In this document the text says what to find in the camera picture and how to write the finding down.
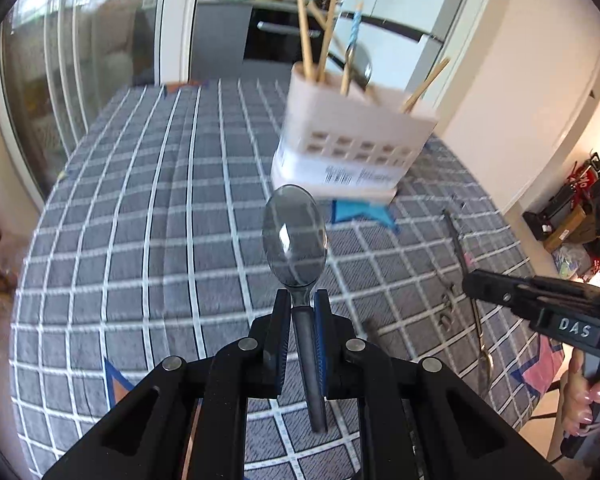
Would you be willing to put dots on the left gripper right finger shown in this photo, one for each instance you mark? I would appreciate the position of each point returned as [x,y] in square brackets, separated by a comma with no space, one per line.
[416,420]

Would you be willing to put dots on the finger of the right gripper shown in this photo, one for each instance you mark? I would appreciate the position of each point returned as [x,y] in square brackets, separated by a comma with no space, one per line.
[525,293]

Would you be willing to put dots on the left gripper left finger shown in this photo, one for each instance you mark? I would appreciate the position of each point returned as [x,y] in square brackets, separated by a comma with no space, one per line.
[187,419]

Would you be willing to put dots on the black handled spoon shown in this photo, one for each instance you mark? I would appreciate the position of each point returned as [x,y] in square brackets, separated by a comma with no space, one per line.
[485,360]
[295,246]
[360,66]

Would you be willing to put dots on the plain bamboo chopstick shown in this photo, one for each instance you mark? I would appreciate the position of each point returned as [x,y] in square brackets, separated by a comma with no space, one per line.
[408,105]
[321,77]
[307,56]

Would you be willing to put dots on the blue patterned bamboo chopstick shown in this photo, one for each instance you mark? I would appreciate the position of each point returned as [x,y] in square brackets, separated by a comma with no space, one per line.
[348,68]

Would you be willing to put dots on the long bamboo chopstick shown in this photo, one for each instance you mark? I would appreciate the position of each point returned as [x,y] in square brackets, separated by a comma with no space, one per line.
[320,16]

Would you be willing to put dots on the person right hand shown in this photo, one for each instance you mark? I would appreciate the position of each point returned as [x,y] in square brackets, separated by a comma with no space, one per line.
[578,397]

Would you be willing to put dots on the grey checkered tablecloth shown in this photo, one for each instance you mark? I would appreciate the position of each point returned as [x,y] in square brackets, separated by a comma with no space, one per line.
[150,246]

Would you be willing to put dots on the beige utensil holder caddy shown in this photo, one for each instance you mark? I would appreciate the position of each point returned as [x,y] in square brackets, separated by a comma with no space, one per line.
[353,147]

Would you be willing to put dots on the white refrigerator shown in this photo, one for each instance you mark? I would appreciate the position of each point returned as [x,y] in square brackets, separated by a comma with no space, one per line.
[403,38]

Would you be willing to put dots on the black built-in oven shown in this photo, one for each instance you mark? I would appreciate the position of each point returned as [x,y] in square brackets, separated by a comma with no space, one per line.
[273,36]

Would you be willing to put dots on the glass sliding door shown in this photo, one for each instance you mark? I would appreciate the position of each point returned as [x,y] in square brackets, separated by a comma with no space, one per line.
[61,62]

